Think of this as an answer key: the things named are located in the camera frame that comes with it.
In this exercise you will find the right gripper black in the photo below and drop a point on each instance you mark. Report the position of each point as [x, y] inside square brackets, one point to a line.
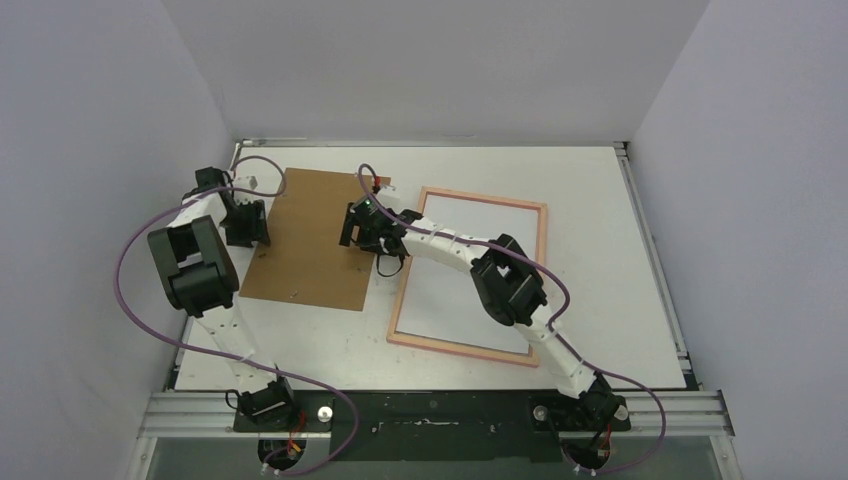
[354, 226]

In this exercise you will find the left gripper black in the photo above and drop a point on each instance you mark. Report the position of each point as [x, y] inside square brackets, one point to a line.
[257, 230]

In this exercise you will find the brown frame backing board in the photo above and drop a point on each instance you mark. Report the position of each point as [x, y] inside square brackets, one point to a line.
[305, 264]

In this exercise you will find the white photo paper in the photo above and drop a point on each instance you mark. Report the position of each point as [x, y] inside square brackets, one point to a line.
[457, 285]

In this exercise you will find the light wooden picture frame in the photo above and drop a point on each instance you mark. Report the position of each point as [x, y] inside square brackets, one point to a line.
[464, 351]

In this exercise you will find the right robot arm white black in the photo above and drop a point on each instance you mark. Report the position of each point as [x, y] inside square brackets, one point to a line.
[508, 283]

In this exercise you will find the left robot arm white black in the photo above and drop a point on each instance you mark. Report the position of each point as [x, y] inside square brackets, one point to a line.
[199, 277]

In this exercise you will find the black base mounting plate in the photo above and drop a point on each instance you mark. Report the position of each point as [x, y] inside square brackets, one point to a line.
[537, 425]

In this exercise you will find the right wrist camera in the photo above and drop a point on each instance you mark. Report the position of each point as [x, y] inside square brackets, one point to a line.
[387, 194]

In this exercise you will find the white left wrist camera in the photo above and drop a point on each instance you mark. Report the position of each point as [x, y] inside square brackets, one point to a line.
[249, 182]

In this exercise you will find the aluminium rail front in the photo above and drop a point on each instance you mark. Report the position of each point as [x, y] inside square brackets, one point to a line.
[206, 415]

